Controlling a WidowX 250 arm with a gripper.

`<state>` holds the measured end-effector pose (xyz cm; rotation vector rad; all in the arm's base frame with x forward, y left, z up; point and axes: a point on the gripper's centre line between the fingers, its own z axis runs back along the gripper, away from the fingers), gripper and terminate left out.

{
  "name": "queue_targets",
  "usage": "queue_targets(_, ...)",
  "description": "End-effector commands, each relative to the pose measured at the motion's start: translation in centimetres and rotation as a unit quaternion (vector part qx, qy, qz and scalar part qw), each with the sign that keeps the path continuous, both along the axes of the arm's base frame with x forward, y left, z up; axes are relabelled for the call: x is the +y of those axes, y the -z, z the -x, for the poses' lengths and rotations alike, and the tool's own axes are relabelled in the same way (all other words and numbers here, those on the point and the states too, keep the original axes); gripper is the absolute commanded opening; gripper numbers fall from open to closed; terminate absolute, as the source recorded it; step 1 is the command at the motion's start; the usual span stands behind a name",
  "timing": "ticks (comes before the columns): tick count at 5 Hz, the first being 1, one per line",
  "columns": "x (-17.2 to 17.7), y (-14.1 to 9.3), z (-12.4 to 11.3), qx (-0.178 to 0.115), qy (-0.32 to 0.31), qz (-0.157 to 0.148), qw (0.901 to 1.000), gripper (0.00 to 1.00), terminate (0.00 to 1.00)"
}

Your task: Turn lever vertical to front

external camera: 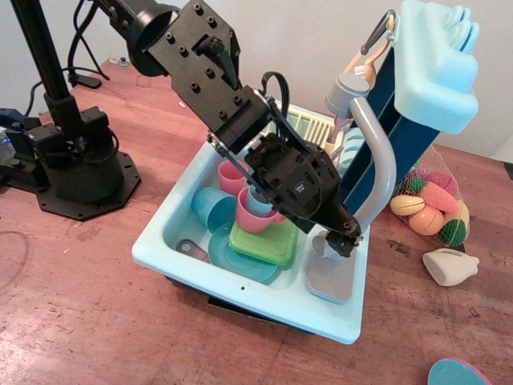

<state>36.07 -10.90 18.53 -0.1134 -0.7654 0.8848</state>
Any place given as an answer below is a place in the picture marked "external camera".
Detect blue device at left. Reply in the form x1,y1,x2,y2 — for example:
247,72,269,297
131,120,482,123
0,106,49,189

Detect white toy milk jug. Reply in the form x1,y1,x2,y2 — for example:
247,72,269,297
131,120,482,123
422,248,480,287

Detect grey toy faucet lever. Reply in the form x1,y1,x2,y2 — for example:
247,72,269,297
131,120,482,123
312,230,345,261

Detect green square plate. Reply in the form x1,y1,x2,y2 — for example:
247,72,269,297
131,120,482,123
228,221,298,265

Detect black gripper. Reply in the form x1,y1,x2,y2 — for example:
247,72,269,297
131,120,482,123
244,133,362,259

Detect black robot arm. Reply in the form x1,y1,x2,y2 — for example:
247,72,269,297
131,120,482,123
98,1,362,257

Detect tan hanging utensil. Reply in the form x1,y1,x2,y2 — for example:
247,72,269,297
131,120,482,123
343,26,394,90

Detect brown toy spatula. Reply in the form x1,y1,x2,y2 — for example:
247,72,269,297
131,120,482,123
176,238,210,263

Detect teal round plate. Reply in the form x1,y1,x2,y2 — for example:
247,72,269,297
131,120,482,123
208,222,277,282

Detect pink cup upright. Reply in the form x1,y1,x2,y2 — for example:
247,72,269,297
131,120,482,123
218,160,246,197

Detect light blue plates in rack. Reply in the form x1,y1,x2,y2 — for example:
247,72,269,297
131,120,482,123
336,127,365,176

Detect teal cup lying sideways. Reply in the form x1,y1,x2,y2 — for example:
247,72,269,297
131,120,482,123
191,187,236,233

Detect light blue toy sink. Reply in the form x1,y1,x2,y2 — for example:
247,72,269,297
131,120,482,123
131,103,373,345

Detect cream dish drying rack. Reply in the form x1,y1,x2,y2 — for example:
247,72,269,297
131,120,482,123
290,112,334,148

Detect grey curved toy faucet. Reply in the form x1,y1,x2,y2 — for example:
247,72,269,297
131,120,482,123
325,72,397,231

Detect small light blue cup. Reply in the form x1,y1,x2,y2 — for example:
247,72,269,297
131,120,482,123
244,186,273,217

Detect teal plate at corner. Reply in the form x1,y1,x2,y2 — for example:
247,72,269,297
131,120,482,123
427,359,491,385

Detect dark blue toy shelf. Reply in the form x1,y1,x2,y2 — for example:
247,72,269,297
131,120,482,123
338,0,481,216

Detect grey hanging utensil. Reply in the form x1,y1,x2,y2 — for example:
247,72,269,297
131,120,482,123
360,9,396,55

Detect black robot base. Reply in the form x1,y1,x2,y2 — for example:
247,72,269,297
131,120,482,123
23,105,142,221

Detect net bag of toy food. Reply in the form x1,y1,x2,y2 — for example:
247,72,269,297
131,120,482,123
390,147,470,248

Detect pink cup with handle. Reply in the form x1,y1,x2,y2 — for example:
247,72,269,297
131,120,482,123
235,188,286,233

